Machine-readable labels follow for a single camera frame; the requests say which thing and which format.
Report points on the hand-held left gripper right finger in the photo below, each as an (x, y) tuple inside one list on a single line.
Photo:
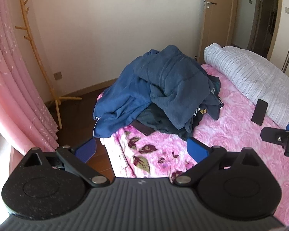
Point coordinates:
[(197, 150)]

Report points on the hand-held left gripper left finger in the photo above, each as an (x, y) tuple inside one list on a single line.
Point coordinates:
[(86, 150)]

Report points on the pink fluffy blanket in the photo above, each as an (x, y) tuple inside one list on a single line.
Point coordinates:
[(231, 130)]

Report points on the white wall switch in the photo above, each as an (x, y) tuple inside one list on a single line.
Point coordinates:
[(287, 9)]

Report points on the wooden coat rack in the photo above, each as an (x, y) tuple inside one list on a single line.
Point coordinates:
[(69, 98)]

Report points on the wooden door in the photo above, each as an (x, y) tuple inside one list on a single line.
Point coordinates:
[(219, 16)]

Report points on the white striped quilt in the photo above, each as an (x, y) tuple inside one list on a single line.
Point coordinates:
[(250, 77)]

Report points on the beige wall socket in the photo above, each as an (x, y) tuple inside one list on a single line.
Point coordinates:
[(58, 76)]

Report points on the patterned dark garment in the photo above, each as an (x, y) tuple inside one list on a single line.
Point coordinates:
[(218, 101)]

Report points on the pink curtain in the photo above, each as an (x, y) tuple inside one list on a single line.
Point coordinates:
[(14, 77)]

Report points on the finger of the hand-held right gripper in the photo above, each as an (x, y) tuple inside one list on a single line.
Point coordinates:
[(272, 134)]

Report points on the wooden skirting board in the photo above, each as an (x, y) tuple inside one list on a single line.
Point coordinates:
[(86, 87)]

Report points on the black phone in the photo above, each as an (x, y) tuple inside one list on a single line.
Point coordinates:
[(259, 112)]

